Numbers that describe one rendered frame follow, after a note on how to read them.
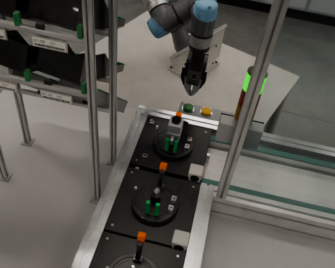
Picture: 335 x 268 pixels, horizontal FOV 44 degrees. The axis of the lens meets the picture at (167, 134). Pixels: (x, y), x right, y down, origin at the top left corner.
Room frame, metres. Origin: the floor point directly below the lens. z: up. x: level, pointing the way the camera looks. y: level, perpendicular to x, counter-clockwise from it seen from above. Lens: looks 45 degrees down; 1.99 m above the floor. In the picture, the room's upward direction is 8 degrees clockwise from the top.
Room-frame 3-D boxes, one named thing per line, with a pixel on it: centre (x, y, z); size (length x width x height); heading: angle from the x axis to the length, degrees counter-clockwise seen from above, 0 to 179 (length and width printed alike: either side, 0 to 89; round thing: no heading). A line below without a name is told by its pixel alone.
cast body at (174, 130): (0.96, -0.02, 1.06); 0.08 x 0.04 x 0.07; 173
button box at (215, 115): (1.17, -0.13, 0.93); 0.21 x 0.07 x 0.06; 83
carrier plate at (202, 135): (0.97, -0.02, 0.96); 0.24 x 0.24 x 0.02; 83
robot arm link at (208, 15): (1.20, -0.07, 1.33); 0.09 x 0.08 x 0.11; 14
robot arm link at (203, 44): (1.20, -0.06, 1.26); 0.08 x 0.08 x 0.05
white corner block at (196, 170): (0.86, -0.11, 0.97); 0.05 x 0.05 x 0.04; 83
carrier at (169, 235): (0.72, 0.01, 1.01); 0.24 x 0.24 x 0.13; 83
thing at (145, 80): (1.54, -0.03, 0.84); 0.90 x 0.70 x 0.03; 62
